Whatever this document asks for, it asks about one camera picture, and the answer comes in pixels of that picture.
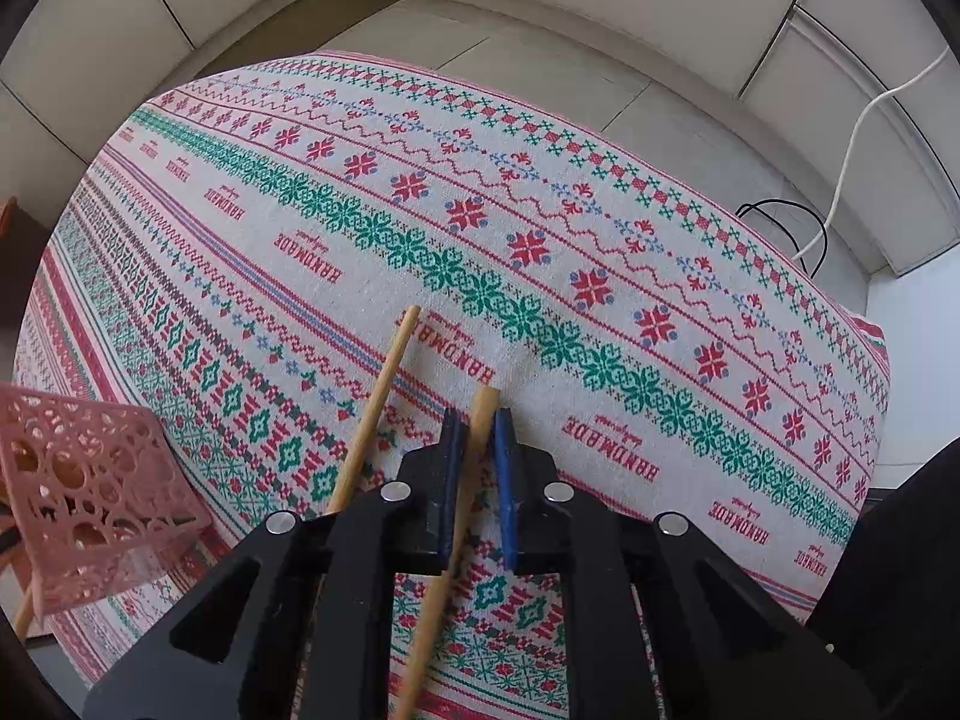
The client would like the white kitchen base cabinet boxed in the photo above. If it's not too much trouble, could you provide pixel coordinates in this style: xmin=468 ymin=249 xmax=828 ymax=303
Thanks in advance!
xmin=0 ymin=0 xmax=398 ymax=188

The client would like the white cable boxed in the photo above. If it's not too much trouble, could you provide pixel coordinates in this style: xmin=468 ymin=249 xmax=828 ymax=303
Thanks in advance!
xmin=791 ymin=45 xmax=953 ymax=263

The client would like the patterned tablecloth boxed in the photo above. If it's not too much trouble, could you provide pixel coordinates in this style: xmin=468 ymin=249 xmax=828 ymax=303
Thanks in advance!
xmin=11 ymin=49 xmax=893 ymax=720

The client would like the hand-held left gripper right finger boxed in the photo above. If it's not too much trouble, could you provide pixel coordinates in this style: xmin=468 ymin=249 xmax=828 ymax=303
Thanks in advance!
xmin=491 ymin=406 xmax=878 ymax=720

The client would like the black cable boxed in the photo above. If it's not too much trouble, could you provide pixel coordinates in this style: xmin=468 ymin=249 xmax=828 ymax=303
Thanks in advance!
xmin=733 ymin=197 xmax=830 ymax=275

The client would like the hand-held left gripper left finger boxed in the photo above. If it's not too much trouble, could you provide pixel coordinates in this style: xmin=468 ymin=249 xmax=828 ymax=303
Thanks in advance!
xmin=82 ymin=406 xmax=470 ymax=720

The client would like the wooden chopstick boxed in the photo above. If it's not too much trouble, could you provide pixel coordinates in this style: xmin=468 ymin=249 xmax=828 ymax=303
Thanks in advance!
xmin=11 ymin=585 xmax=38 ymax=642
xmin=326 ymin=305 xmax=422 ymax=517
xmin=391 ymin=386 xmax=502 ymax=720

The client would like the pink perforated basket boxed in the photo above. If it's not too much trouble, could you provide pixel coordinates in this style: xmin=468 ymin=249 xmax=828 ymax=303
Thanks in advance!
xmin=0 ymin=381 xmax=213 ymax=616

